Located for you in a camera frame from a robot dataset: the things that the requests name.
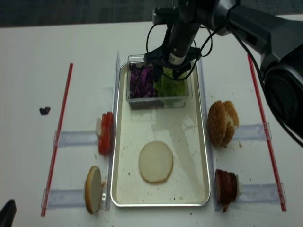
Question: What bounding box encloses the bun slice on tray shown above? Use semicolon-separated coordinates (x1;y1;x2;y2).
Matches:
138;141;174;184

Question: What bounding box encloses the shredded purple cabbage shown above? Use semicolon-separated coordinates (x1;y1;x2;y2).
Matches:
129;63;156;99

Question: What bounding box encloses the white pusher block left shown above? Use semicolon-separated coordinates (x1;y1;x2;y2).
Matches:
95;118;102;137

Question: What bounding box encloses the right red rail strip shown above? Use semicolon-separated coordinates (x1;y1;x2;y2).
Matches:
247;54;287;212

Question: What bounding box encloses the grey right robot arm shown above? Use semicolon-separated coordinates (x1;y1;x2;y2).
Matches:
144;0;303;145

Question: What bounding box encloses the clear rail lower right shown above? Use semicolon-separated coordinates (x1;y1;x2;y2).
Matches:
237;183;287;203

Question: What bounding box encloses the meat patties stack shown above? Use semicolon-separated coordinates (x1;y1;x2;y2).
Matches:
215;169;239;213

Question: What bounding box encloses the silver metal tray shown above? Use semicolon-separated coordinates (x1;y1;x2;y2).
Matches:
111;63;211;207

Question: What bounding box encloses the clear rail upper right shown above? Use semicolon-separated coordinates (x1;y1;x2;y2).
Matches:
232;123;272;141

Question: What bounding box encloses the left red rail strip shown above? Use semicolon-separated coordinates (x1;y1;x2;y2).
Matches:
41;63;73;217

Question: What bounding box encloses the clear rail lower left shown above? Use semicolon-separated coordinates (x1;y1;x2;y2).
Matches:
41;189;86;209

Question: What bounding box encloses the white pusher block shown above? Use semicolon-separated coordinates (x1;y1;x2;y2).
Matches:
236;182;243;198
95;118;102;137

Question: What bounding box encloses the clear vertical strip right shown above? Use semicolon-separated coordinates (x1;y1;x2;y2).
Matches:
197;59;221;212

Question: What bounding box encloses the clear rail upper left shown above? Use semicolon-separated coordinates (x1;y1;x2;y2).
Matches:
53;131;98;147

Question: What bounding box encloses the stray purple cabbage piece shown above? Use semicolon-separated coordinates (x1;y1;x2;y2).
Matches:
39;106;51;116

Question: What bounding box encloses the clear vertical strip left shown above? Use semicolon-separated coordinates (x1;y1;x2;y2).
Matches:
104;51;120;211

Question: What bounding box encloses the upright bun slice left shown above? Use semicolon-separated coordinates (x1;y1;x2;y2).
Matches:
84;166;102;214

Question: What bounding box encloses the clear rail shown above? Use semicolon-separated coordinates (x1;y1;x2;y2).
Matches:
237;183;287;203
41;189;86;209
232;123;272;141
53;131;98;147

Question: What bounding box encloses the clear plastic container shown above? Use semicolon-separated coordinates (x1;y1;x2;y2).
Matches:
126;55;192;110

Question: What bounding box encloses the white pusher block right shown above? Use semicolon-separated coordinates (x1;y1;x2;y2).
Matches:
236;182;243;198

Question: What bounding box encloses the red rail strip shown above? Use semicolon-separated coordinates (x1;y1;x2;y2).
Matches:
41;63;73;217
247;54;287;212

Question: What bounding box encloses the tomato slices stack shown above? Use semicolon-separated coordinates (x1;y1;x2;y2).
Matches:
98;112;114;156

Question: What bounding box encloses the sesame bun front half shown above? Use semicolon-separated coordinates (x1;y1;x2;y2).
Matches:
207;101;227;145

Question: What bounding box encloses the green lettuce pile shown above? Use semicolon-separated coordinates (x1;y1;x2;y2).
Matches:
153;67;186;107

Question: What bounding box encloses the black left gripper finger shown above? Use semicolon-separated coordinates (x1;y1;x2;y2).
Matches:
0;199;16;227

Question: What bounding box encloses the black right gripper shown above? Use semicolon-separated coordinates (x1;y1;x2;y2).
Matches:
143;20;201;82

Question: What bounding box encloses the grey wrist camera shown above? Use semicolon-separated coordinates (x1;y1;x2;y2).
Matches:
152;7;178;25

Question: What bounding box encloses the clear vertical strip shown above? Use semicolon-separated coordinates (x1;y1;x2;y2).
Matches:
197;59;221;212
104;51;120;211

